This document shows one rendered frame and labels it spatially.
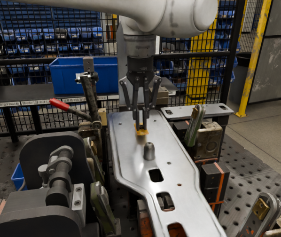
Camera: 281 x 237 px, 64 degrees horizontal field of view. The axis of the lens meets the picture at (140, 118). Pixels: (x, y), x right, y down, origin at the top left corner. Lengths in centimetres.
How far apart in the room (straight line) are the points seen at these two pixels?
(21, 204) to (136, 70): 44
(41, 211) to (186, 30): 37
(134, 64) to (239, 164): 77
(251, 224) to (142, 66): 44
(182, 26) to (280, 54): 319
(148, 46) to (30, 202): 45
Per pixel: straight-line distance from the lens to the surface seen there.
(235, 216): 96
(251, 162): 124
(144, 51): 62
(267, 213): 45
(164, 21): 46
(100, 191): 42
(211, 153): 78
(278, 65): 365
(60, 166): 34
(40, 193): 35
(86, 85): 65
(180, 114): 90
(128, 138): 73
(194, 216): 51
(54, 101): 68
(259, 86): 351
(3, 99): 111
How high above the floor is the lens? 138
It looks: 27 degrees down
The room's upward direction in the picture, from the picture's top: straight up
